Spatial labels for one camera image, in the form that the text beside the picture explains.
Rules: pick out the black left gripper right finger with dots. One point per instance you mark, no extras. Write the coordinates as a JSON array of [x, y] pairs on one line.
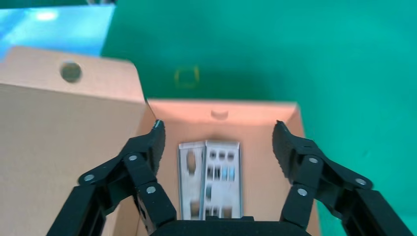
[[306, 169]]

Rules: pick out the open brown cardboard box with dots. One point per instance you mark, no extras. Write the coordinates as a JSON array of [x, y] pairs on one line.
[[49, 136]]

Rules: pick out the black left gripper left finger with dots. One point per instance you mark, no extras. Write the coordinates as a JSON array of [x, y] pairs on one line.
[[143, 169]]

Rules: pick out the silver metal I/O shield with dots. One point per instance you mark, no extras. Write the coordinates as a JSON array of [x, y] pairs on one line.
[[182, 192], [233, 195]]

